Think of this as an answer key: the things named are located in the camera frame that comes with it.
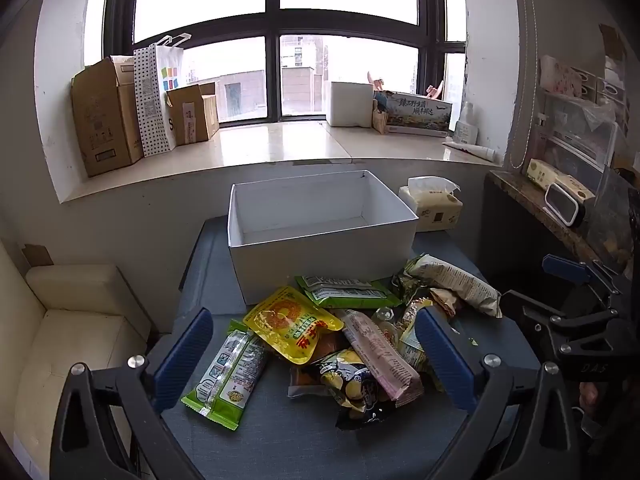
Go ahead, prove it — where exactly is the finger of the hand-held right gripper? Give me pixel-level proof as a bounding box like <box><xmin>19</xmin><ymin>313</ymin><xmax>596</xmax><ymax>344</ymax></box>
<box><xmin>541</xmin><ymin>254</ymin><xmax>633</xmax><ymax>297</ymax></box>
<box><xmin>501</xmin><ymin>290</ymin><xmax>623</xmax><ymax>361</ymax></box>

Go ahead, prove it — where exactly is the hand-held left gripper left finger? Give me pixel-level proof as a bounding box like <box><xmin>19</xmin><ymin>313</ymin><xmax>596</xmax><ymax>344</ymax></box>
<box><xmin>50</xmin><ymin>307</ymin><xmax>216</xmax><ymax>480</ymax></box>

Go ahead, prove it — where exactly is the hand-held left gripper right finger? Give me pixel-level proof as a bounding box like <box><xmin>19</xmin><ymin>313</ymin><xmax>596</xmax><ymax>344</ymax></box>
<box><xmin>414</xmin><ymin>306</ymin><xmax>581</xmax><ymax>480</ymax></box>

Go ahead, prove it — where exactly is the green and white snack packet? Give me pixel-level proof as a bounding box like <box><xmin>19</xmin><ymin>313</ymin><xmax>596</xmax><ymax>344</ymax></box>
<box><xmin>181</xmin><ymin>320</ymin><xmax>273</xmax><ymax>431</ymax></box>

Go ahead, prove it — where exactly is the round cracker packet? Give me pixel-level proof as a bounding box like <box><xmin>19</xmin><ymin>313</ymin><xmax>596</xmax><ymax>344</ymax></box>
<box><xmin>427</xmin><ymin>287</ymin><xmax>460</xmax><ymax>318</ymax></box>
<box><xmin>397</xmin><ymin>297</ymin><xmax>433</xmax><ymax>356</ymax></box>

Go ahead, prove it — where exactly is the long pink snack packet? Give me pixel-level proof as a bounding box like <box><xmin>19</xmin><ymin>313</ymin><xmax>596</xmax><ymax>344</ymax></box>
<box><xmin>340</xmin><ymin>309</ymin><xmax>425</xmax><ymax>407</ymax></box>

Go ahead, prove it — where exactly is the long beige snack packet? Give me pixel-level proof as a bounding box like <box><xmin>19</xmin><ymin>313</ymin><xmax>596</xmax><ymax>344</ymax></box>
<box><xmin>402</xmin><ymin>254</ymin><xmax>502</xmax><ymax>318</ymax></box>

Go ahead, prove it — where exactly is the dark green snack packet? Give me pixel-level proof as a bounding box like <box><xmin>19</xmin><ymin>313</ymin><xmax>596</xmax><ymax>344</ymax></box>
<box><xmin>392</xmin><ymin>270</ymin><xmax>426</xmax><ymax>301</ymax></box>

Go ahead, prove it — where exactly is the black and yellow snack packet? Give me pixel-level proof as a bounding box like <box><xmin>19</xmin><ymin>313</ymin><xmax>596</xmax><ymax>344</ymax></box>
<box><xmin>312</xmin><ymin>349</ymin><xmax>396</xmax><ymax>431</ymax></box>

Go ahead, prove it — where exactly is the orange cake packet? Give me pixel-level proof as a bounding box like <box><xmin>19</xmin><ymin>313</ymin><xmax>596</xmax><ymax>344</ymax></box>
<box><xmin>287</xmin><ymin>332</ymin><xmax>351</xmax><ymax>400</ymax></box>

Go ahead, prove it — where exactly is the white storage box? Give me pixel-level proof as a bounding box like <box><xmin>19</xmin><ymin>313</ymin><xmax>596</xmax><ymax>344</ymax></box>
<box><xmin>227</xmin><ymin>170</ymin><xmax>420</xmax><ymax>306</ymax></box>

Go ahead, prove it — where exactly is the white digital timer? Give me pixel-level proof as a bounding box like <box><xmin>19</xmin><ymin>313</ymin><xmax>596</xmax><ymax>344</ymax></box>
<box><xmin>544</xmin><ymin>182</ymin><xmax>593</xmax><ymax>228</ymax></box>

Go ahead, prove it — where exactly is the clear plastic container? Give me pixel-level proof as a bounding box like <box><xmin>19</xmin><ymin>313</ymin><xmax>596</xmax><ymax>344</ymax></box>
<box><xmin>585</xmin><ymin>165</ymin><xmax>640</xmax><ymax>266</ymax></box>

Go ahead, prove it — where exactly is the marble top side table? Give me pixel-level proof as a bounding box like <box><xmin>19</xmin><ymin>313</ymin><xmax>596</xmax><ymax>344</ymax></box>
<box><xmin>482</xmin><ymin>169</ymin><xmax>626</xmax><ymax>311</ymax></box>

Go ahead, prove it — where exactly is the yellow tissue pack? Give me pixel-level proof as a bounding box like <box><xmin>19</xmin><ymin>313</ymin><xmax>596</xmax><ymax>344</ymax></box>
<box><xmin>526</xmin><ymin>158</ymin><xmax>596</xmax><ymax>203</ymax></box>

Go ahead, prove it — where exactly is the cream sofa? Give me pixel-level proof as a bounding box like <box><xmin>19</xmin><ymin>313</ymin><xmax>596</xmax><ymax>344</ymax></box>
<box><xmin>0</xmin><ymin>240</ymin><xmax>153</xmax><ymax>480</ymax></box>

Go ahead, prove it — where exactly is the blue tablecloth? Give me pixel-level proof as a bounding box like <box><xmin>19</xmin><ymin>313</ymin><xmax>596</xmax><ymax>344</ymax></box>
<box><xmin>160</xmin><ymin>215</ymin><xmax>546</xmax><ymax>480</ymax></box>

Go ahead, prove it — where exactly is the clear plastic drawer unit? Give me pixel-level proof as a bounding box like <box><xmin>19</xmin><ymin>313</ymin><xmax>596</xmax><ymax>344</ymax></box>
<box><xmin>537</xmin><ymin>90</ymin><xmax>618</xmax><ymax>188</ymax></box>

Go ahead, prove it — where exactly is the yellow tissue box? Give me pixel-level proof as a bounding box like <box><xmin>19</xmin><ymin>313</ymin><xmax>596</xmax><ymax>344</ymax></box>
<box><xmin>398</xmin><ymin>176</ymin><xmax>464</xmax><ymax>232</ymax></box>

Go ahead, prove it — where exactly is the white tube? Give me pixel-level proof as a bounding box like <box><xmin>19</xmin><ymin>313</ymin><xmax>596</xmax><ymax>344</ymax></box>
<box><xmin>442</xmin><ymin>140</ymin><xmax>498</xmax><ymax>162</ymax></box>

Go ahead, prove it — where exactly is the white plastic bottle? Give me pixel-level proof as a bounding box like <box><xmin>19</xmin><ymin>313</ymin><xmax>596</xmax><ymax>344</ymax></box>
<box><xmin>452</xmin><ymin>101</ymin><xmax>479</xmax><ymax>145</ymax></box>

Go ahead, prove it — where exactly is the cardboard scrap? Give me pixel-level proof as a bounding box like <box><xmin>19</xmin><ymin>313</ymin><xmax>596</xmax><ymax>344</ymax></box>
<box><xmin>22</xmin><ymin>244</ymin><xmax>55</xmax><ymax>267</ymax></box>

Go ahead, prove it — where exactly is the pink printed pack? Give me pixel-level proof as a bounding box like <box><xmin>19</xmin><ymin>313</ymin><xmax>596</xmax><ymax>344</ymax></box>
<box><xmin>540</xmin><ymin>55</ymin><xmax>586</xmax><ymax>96</ymax></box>

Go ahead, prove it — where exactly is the long printed carton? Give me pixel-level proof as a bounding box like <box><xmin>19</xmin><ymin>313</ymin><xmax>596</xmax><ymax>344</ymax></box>
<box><xmin>384</xmin><ymin>90</ymin><xmax>453</xmax><ymax>137</ymax></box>

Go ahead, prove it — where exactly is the small wooden box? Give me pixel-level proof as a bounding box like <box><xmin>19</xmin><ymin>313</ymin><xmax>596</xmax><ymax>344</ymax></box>
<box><xmin>371</xmin><ymin>97</ymin><xmax>391</xmax><ymax>134</ymax></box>

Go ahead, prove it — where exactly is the small cardboard box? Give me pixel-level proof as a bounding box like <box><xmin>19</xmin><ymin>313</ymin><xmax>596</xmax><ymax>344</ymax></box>
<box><xmin>165</xmin><ymin>81</ymin><xmax>221</xmax><ymax>145</ymax></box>

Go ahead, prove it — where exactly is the dotted paper bag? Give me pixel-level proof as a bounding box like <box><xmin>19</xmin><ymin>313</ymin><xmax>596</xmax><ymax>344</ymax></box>
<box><xmin>132</xmin><ymin>45</ymin><xmax>177</xmax><ymax>157</ymax></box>

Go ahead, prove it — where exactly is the large cardboard box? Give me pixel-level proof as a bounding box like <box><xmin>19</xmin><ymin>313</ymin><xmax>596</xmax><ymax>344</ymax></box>
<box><xmin>70</xmin><ymin>56</ymin><xmax>146</xmax><ymax>177</ymax></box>

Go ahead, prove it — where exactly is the white foam box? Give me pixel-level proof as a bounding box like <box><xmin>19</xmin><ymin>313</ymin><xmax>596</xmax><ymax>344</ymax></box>
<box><xmin>325</xmin><ymin>80</ymin><xmax>376</xmax><ymax>128</ymax></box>

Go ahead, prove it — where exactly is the white bag with coloured squares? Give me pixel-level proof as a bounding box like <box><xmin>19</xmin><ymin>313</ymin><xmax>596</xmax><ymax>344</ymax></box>
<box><xmin>154</xmin><ymin>34</ymin><xmax>193</xmax><ymax>148</ymax></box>

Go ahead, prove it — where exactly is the white wall organizer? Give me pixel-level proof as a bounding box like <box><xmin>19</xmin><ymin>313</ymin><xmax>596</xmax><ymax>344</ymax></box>
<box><xmin>582</xmin><ymin>67</ymin><xmax>631</xmax><ymax>126</ymax></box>

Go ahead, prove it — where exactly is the black window frame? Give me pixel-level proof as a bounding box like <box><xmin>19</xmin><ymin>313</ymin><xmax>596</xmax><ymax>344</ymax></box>
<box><xmin>102</xmin><ymin>0</ymin><xmax>468</xmax><ymax>128</ymax></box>

